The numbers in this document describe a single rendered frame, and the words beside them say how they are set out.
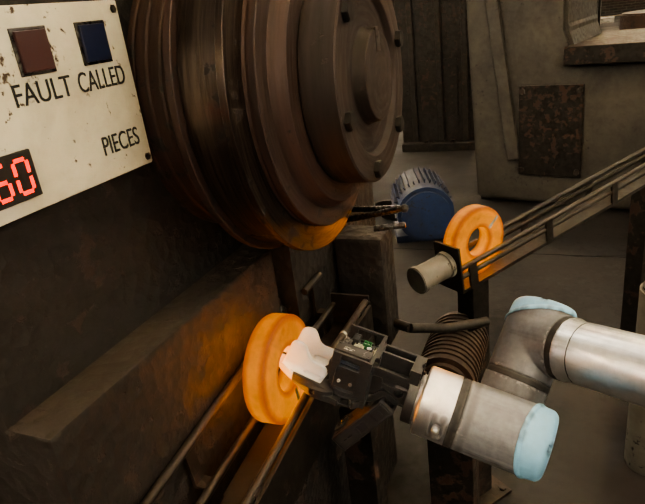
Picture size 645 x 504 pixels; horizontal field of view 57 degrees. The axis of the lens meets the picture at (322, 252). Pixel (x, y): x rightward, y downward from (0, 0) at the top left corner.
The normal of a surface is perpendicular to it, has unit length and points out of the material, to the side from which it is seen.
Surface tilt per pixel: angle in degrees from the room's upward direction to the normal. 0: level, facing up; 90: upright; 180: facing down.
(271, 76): 81
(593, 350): 50
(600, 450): 0
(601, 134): 90
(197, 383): 90
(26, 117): 90
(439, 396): 41
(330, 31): 62
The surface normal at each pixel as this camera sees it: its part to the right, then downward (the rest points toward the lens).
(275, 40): 0.06, 0.05
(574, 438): -0.12, -0.92
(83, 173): 0.92, 0.04
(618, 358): -0.76, -0.38
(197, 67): -0.40, 0.18
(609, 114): -0.59, 0.37
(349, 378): -0.38, 0.39
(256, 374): -0.40, -0.06
